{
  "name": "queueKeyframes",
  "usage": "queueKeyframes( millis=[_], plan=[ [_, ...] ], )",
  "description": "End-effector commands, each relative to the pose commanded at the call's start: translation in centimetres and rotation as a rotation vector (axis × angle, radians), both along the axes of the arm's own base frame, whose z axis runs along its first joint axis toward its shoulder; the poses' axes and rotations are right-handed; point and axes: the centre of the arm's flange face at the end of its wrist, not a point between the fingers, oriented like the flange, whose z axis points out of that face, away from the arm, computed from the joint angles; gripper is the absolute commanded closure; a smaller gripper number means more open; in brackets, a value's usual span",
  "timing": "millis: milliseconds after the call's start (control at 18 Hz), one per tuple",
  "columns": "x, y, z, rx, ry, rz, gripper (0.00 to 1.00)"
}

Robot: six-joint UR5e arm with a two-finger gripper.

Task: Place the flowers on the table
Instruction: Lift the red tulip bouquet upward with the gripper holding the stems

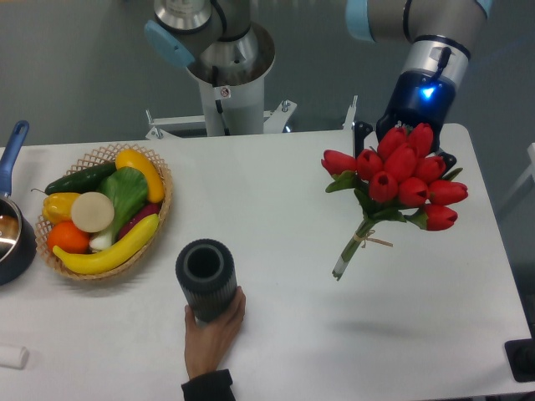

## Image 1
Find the dark grey ribbed vase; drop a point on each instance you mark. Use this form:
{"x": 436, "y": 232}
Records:
{"x": 205, "y": 270}

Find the green lettuce leaf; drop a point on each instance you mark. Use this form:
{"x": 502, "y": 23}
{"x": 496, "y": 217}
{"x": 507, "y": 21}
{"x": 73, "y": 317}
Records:
{"x": 127, "y": 189}

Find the blue handled saucepan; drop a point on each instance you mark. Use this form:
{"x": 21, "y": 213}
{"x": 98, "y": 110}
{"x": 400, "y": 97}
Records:
{"x": 18, "y": 247}

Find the orange fruit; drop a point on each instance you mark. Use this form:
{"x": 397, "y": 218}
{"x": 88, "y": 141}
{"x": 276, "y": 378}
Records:
{"x": 68, "y": 237}

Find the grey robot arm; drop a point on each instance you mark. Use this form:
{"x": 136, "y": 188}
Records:
{"x": 442, "y": 34}

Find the green cucumber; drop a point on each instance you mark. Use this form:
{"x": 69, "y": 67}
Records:
{"x": 82, "y": 181}

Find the white cylinder object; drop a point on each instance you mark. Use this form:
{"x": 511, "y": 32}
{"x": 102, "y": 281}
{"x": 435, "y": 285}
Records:
{"x": 12, "y": 356}

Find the yellow banana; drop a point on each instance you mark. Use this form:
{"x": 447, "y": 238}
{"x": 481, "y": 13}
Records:
{"x": 114, "y": 256}

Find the black sleeved forearm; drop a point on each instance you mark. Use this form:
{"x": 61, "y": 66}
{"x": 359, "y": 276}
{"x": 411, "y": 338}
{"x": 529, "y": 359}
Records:
{"x": 213, "y": 386}

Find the yellow bell pepper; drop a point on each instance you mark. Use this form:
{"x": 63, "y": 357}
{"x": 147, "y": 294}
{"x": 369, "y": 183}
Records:
{"x": 57, "y": 207}

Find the bare human hand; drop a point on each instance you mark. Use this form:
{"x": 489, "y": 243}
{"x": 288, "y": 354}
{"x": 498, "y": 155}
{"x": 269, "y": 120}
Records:
{"x": 206, "y": 346}

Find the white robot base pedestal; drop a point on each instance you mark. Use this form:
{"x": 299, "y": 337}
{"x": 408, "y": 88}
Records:
{"x": 230, "y": 76}

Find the white onion bulb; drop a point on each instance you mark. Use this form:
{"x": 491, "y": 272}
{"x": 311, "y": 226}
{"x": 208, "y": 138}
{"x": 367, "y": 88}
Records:
{"x": 102, "y": 240}

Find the beige round disc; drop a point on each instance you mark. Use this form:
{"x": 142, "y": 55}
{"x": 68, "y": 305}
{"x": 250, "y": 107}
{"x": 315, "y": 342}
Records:
{"x": 92, "y": 212}

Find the black device at edge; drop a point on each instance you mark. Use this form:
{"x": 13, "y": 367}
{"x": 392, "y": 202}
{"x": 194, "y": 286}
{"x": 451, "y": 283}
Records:
{"x": 521, "y": 356}

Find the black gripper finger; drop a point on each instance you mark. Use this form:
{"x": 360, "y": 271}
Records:
{"x": 361, "y": 131}
{"x": 449, "y": 162}

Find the woven wicker basket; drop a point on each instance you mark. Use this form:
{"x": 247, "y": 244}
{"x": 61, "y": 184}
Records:
{"x": 105, "y": 154}

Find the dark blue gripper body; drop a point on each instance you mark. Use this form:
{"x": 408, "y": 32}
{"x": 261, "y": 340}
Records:
{"x": 416, "y": 99}

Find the purple eggplant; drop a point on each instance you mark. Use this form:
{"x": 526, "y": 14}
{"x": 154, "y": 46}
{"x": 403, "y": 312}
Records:
{"x": 145, "y": 211}

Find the yellow squash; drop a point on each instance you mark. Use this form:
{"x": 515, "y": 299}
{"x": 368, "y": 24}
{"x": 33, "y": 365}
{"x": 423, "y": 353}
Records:
{"x": 138, "y": 161}

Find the red tulip bouquet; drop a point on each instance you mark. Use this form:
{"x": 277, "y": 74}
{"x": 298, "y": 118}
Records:
{"x": 400, "y": 180}

